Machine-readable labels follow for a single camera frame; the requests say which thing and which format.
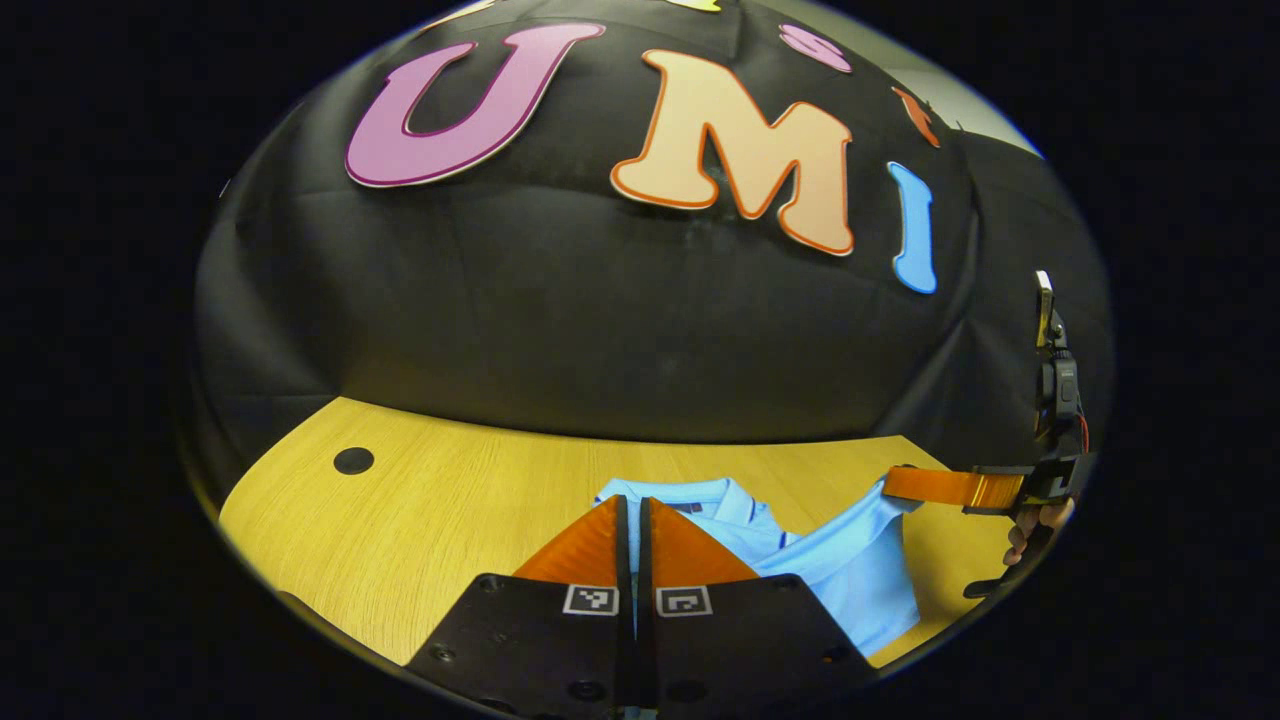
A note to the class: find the black round table grommet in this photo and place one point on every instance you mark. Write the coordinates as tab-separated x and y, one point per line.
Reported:
353	461

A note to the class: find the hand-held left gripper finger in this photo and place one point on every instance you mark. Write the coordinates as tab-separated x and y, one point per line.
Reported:
622	550
646	555

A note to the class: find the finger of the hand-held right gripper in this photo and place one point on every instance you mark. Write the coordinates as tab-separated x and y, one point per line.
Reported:
940	487

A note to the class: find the light blue T-shirt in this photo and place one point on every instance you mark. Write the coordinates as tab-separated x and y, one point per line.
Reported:
860	570

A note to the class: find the black backdrop cloth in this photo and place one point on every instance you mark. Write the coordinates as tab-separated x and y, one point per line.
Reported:
600	330

